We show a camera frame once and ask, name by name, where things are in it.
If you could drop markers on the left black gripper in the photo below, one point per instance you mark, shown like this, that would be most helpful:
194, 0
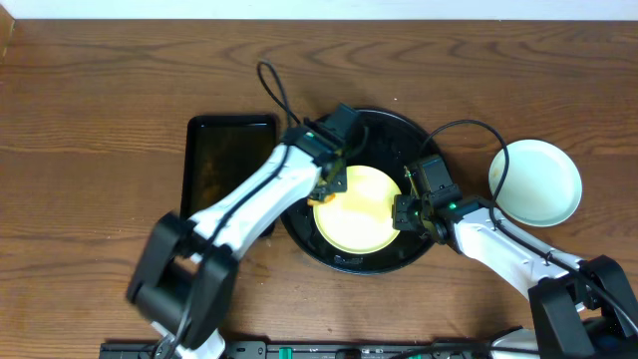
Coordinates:
335, 176

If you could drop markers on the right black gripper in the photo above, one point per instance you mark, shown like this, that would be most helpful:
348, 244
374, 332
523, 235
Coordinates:
405, 213

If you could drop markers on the yellow plate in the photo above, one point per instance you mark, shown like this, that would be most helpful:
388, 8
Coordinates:
359, 220

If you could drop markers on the pale green plate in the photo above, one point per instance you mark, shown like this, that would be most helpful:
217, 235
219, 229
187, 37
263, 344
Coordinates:
542, 186

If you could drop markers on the green and yellow sponge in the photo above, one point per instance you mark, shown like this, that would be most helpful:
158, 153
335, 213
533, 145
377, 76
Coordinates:
317, 199

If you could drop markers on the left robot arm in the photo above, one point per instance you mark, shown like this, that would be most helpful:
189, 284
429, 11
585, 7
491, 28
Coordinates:
185, 277

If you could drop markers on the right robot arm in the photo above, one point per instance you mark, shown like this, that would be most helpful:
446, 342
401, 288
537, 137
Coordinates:
580, 308

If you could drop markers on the black round tray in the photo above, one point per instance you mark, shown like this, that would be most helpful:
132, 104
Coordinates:
394, 142

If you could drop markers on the black rectangular tray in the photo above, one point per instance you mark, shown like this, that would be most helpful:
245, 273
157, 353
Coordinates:
221, 152

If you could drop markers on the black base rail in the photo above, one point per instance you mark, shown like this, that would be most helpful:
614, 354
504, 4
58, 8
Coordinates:
262, 350

